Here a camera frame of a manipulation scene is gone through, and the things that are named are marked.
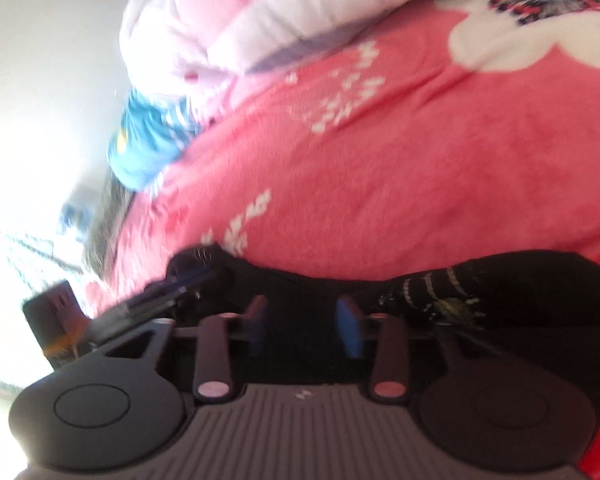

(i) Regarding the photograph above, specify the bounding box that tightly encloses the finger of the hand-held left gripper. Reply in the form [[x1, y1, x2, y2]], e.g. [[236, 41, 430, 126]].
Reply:
[[92, 280, 206, 336], [165, 265, 221, 291]]

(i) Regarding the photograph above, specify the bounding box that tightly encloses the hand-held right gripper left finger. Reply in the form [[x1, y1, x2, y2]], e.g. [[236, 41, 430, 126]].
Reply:
[[87, 295, 268, 406]]

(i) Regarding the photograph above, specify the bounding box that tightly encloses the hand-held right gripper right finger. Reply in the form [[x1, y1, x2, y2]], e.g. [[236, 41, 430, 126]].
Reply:
[[334, 296, 486, 406]]

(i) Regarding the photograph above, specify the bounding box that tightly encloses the black sweater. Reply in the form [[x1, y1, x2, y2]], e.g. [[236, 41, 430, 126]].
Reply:
[[165, 245, 600, 386]]

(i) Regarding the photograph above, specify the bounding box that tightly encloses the green patterned cloth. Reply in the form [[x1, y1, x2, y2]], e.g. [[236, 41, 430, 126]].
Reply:
[[82, 175, 136, 276]]

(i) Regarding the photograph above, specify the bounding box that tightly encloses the blue striped cloth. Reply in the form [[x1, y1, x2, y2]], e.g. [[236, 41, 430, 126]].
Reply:
[[107, 87, 206, 191]]

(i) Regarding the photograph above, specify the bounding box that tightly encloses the pink floral blanket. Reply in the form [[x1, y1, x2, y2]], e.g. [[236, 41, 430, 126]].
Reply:
[[82, 0, 600, 480]]

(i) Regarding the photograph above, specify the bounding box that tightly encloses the pink and white quilt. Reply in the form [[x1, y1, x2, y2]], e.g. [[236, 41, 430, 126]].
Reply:
[[120, 0, 600, 126]]

